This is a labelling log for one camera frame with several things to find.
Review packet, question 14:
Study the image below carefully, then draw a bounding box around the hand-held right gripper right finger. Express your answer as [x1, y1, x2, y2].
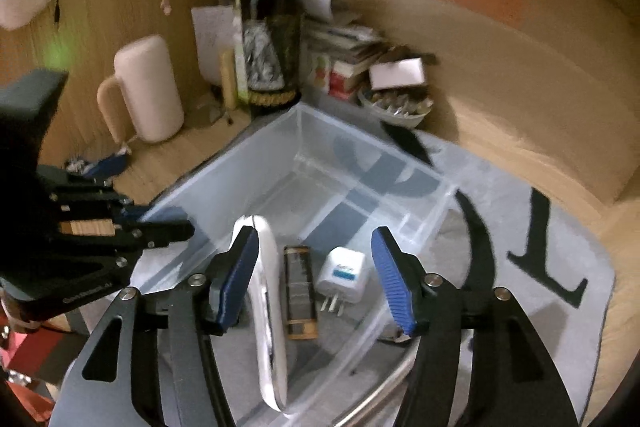
[370, 226, 576, 427]

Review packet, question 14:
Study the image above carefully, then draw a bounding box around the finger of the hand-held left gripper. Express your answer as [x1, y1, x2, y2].
[112, 218, 196, 255]
[107, 192, 188, 225]

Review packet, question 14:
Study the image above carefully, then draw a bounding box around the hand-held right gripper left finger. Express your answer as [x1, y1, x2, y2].
[50, 223, 261, 427]

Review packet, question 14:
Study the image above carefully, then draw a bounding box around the white charger plug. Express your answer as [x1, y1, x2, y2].
[317, 247, 366, 314]

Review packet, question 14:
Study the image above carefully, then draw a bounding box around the white handheld device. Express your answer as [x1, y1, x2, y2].
[231, 214, 290, 414]

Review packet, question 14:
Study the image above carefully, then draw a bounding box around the clear plastic storage box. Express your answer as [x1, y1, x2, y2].
[137, 102, 458, 427]

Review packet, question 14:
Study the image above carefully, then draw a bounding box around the red cloth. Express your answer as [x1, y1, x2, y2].
[0, 297, 57, 427]

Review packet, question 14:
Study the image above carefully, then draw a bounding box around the grey mat with black letters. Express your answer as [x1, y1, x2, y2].
[135, 117, 617, 427]

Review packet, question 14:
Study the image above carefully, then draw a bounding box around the yellow candle stick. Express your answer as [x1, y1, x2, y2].
[220, 51, 239, 110]

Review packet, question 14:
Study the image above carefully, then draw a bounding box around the white bowl with small pieces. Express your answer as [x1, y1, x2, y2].
[357, 87, 434, 130]

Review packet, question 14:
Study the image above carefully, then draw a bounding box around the white note paper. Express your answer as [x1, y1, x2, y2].
[191, 4, 239, 86]

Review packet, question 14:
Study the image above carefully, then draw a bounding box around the white card box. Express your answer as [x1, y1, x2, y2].
[369, 58, 426, 90]

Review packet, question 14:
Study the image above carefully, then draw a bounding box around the stack of books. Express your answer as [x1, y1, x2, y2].
[300, 22, 396, 100]

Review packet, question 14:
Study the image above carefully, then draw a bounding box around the dark wine bottle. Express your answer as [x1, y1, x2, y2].
[235, 0, 304, 118]

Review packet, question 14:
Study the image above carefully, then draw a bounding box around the key ring with keys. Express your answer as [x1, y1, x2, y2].
[65, 154, 102, 176]

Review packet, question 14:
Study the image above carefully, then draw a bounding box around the pink mug with handle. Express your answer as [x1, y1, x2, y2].
[96, 35, 185, 144]

